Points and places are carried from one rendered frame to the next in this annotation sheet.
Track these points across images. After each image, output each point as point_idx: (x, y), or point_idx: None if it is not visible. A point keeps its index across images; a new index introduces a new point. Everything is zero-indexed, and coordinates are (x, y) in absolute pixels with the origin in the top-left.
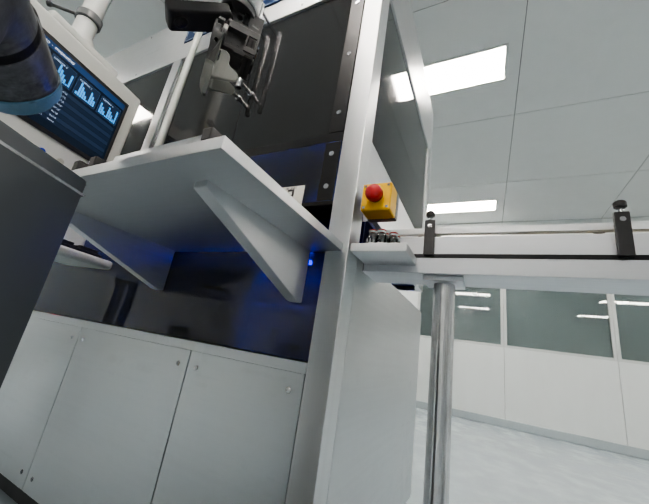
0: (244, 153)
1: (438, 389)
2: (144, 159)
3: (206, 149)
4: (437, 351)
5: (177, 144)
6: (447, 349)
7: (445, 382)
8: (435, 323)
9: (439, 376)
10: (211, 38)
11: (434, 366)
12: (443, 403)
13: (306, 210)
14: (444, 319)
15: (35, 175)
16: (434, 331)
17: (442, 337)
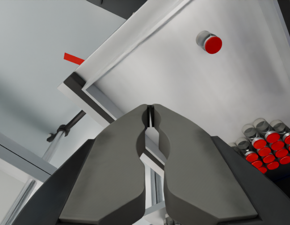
0: (75, 103)
1: (152, 171)
2: (128, 18)
3: (69, 74)
4: (154, 185)
5: (123, 52)
6: (151, 189)
7: (150, 175)
8: (157, 198)
9: (152, 176)
10: (33, 195)
11: (155, 178)
12: (150, 168)
13: (140, 159)
14: (152, 202)
15: None
16: (157, 194)
17: (152, 193)
